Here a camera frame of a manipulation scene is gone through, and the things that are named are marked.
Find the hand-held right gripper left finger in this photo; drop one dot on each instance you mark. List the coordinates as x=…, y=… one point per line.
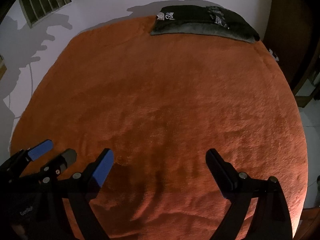
x=103, y=167

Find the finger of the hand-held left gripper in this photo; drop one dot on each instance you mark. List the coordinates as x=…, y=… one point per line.
x=68, y=156
x=41, y=150

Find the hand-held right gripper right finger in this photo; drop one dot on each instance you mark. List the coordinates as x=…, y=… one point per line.
x=220, y=170

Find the orange fleece blanket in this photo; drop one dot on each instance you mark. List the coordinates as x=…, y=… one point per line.
x=162, y=92

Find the white bed sheet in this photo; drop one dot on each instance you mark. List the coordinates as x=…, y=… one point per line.
x=273, y=55

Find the window with grille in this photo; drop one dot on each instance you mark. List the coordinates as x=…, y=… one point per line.
x=45, y=2

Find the dark wooden door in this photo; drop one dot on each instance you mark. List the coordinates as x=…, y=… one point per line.
x=290, y=30

